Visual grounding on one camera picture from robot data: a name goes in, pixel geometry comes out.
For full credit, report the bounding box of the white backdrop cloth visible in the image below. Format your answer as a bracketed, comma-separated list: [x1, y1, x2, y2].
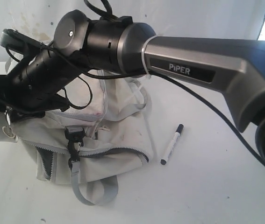
[0, 0, 265, 66]

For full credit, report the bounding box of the white fabric backpack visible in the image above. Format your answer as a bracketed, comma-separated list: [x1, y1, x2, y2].
[0, 76, 154, 206]

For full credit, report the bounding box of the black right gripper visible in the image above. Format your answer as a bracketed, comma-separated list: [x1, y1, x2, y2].
[6, 42, 76, 112]

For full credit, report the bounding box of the white black marker pen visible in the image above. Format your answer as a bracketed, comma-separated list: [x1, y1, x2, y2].
[160, 124, 184, 165]

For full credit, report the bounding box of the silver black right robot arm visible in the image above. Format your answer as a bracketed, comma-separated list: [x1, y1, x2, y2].
[5, 10, 265, 166]

